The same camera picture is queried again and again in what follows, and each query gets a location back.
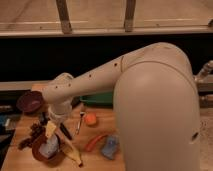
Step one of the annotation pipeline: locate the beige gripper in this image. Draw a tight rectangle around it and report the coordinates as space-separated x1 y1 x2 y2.
45 104 72 138

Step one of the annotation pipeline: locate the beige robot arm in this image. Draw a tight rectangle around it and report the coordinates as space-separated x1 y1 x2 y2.
42 42 200 171

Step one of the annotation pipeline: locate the red-brown bowl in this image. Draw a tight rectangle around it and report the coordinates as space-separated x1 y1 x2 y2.
32 134 61 162

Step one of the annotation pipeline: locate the dark grape bunch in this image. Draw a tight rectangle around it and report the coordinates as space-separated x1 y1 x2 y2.
18 123 45 150

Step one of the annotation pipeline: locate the yellow banana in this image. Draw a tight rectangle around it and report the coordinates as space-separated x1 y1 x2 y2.
58 133 83 167

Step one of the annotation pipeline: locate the orange round fruit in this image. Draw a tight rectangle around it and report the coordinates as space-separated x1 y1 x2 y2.
84 113 98 126

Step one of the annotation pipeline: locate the orange carrot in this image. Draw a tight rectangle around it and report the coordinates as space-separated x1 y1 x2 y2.
85 134 106 152

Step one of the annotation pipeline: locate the green plastic tray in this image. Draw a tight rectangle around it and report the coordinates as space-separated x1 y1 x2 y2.
80 92 113 106

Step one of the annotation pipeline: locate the blue sponge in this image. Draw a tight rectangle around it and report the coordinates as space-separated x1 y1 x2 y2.
101 135 119 160

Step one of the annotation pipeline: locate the black handled knife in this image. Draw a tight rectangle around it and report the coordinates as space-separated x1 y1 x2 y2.
60 123 72 140

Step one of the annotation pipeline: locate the wooden window frame rail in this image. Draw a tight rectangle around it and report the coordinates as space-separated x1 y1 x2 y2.
0 0 213 37

